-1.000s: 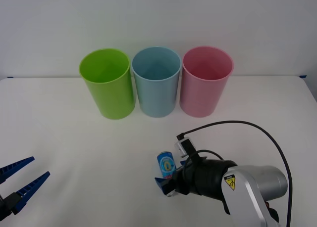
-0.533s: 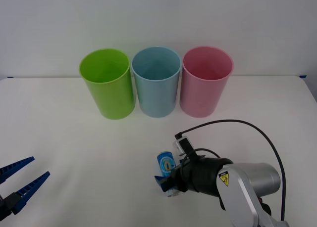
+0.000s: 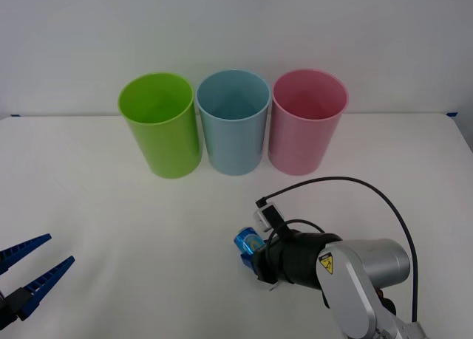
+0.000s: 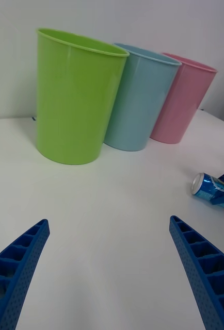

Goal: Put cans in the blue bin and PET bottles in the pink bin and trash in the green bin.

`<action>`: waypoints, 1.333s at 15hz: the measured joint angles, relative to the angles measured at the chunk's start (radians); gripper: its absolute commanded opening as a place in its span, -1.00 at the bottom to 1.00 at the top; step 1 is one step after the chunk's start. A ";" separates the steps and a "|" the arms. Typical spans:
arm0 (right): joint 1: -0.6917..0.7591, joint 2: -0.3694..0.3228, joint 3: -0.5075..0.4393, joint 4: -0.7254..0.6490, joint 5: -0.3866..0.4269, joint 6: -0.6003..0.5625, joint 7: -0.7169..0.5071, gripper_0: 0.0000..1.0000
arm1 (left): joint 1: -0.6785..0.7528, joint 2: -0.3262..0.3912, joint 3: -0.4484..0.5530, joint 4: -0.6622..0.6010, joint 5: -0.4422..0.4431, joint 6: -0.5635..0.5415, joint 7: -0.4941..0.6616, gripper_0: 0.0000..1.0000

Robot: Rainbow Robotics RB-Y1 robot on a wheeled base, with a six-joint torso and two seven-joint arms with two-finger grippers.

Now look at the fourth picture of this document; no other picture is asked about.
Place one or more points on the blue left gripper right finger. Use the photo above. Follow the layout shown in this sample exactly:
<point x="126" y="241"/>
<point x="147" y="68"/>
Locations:
<point x="207" y="278"/>

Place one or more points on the pink plastic bin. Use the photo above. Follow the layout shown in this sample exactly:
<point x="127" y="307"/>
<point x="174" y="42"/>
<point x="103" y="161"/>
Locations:
<point x="179" y="103"/>

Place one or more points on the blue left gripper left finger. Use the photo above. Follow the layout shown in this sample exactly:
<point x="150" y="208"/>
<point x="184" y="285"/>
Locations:
<point x="11" y="278"/>

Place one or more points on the pale blue plastic bin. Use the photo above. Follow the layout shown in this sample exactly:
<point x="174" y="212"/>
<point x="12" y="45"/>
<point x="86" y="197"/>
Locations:
<point x="137" y="103"/>

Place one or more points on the yellow-green plastic bin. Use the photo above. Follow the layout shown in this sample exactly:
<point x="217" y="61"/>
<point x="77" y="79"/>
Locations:
<point x="73" y="103"/>

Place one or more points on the blue drink can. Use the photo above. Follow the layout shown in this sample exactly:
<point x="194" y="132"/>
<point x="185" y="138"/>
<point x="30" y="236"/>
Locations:
<point x="205" y="186"/>

